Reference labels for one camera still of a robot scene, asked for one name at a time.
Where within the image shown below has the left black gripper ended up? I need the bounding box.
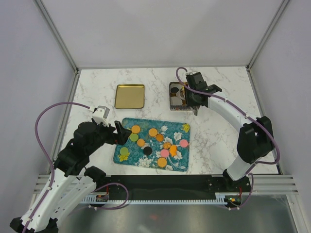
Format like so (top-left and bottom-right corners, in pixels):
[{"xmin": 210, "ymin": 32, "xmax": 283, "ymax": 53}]
[{"xmin": 87, "ymin": 119, "xmax": 132, "ymax": 154}]

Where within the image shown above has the black round cookie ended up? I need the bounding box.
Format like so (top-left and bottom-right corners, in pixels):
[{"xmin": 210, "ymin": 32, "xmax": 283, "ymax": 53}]
[
  {"xmin": 143, "ymin": 147, "xmax": 153, "ymax": 156},
  {"xmin": 171, "ymin": 87, "xmax": 179, "ymax": 94}
]

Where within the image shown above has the orange round cookie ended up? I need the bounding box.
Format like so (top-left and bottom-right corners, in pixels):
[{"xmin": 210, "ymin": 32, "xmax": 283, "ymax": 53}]
[
  {"xmin": 157, "ymin": 157, "xmax": 167, "ymax": 167},
  {"xmin": 131, "ymin": 125, "xmax": 140, "ymax": 134},
  {"xmin": 148, "ymin": 128, "xmax": 158, "ymax": 137},
  {"xmin": 137, "ymin": 138, "xmax": 145, "ymax": 147}
]

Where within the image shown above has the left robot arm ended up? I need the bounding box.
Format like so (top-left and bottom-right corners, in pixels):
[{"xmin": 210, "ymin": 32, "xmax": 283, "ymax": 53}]
[{"xmin": 10, "ymin": 121, "xmax": 131, "ymax": 233}]

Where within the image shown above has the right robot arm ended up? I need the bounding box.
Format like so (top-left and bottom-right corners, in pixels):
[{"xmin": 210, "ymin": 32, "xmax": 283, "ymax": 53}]
[{"xmin": 185, "ymin": 72, "xmax": 275, "ymax": 192}]

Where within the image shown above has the green round cookie upper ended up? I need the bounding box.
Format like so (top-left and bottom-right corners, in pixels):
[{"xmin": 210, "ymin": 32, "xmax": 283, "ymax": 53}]
[{"xmin": 130, "ymin": 133, "xmax": 139, "ymax": 142}]

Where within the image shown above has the green round cookie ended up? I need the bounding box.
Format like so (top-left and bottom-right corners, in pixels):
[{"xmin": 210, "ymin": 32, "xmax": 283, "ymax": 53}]
[
  {"xmin": 120, "ymin": 147, "xmax": 129, "ymax": 156},
  {"xmin": 130, "ymin": 133, "xmax": 139, "ymax": 142}
]

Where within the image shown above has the green round cookie lower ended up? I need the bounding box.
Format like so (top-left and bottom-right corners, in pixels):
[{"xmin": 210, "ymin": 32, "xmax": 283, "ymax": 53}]
[{"xmin": 120, "ymin": 147, "xmax": 129, "ymax": 156}]

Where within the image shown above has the white paper cup centre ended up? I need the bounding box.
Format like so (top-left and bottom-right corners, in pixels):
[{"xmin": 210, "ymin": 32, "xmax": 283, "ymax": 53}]
[{"xmin": 176, "ymin": 89, "xmax": 186, "ymax": 100}]

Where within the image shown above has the white paper cup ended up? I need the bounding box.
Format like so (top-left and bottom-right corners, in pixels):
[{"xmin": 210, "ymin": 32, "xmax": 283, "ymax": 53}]
[
  {"xmin": 176, "ymin": 89, "xmax": 186, "ymax": 100},
  {"xmin": 169, "ymin": 83, "xmax": 183, "ymax": 93},
  {"xmin": 170, "ymin": 96, "xmax": 183, "ymax": 106}
]

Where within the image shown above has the white paper cup bottom left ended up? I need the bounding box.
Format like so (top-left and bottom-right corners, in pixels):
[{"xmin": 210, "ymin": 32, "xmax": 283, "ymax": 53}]
[{"xmin": 170, "ymin": 96, "xmax": 183, "ymax": 106}]

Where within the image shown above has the square cookie tin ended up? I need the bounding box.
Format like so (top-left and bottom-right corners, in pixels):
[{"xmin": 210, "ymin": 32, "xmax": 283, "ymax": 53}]
[{"xmin": 169, "ymin": 82, "xmax": 194, "ymax": 111}]

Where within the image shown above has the white paper cup top left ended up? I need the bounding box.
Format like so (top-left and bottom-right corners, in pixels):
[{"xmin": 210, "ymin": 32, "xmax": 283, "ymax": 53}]
[{"xmin": 169, "ymin": 83, "xmax": 183, "ymax": 93}]

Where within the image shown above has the teal floral tray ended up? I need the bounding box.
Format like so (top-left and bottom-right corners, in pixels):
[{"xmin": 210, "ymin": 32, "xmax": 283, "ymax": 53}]
[{"xmin": 113, "ymin": 117, "xmax": 190, "ymax": 172}]

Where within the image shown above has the pink round cookie right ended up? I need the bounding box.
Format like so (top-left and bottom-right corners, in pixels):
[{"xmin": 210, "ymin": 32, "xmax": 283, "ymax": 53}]
[{"xmin": 179, "ymin": 139, "xmax": 189, "ymax": 148}]

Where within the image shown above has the pink round cookie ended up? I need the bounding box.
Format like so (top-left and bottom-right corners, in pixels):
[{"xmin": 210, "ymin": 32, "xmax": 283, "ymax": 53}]
[
  {"xmin": 179, "ymin": 139, "xmax": 189, "ymax": 148},
  {"xmin": 160, "ymin": 149, "xmax": 170, "ymax": 158}
]

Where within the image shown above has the gold tin lid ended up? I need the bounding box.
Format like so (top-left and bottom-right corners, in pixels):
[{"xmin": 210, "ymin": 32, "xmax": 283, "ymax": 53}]
[{"xmin": 114, "ymin": 84, "xmax": 145, "ymax": 109}]

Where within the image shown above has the orange flower cookie lower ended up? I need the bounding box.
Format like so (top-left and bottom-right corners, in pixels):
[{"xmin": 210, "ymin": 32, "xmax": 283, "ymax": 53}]
[{"xmin": 169, "ymin": 145, "xmax": 177, "ymax": 157}]

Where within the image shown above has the orange round cookie mid right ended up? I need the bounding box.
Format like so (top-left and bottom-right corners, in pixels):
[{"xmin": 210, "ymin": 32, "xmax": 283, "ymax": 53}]
[{"xmin": 163, "ymin": 142, "xmax": 171, "ymax": 150}]

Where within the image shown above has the pink round cookie lower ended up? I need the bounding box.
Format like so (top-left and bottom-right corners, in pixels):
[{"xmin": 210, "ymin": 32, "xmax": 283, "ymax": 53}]
[{"xmin": 160, "ymin": 149, "xmax": 170, "ymax": 158}]

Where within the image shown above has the orange round cookie bottom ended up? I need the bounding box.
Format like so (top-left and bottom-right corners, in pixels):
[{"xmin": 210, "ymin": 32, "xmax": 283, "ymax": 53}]
[{"xmin": 157, "ymin": 157, "xmax": 167, "ymax": 167}]

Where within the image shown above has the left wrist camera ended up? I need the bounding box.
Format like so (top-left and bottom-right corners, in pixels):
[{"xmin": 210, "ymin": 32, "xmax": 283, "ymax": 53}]
[{"xmin": 92, "ymin": 106, "xmax": 110, "ymax": 126}]

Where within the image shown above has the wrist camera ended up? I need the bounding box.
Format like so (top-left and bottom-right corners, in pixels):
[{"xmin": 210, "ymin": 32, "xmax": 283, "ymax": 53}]
[
  {"xmin": 92, "ymin": 106, "xmax": 110, "ymax": 126},
  {"xmin": 186, "ymin": 71, "xmax": 197, "ymax": 76}
]

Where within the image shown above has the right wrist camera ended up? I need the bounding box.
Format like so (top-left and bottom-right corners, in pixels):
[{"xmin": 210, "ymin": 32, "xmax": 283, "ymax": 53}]
[{"xmin": 186, "ymin": 71, "xmax": 197, "ymax": 76}]

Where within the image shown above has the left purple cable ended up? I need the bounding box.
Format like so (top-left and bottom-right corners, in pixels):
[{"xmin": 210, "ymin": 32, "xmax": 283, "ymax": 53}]
[{"xmin": 23, "ymin": 101, "xmax": 93, "ymax": 233}]

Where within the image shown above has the black mounting base plate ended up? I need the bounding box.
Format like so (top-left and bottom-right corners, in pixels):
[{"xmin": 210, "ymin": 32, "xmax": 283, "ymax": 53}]
[{"xmin": 93, "ymin": 175, "xmax": 251, "ymax": 200}]

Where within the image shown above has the white cable duct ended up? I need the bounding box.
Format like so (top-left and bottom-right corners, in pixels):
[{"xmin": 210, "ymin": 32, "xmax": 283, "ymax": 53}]
[{"xmin": 80, "ymin": 194, "xmax": 227, "ymax": 205}]

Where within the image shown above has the aluminium frame rail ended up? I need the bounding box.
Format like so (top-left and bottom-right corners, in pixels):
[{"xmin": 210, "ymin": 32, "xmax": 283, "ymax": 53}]
[{"xmin": 33, "ymin": 174, "xmax": 298, "ymax": 195}]

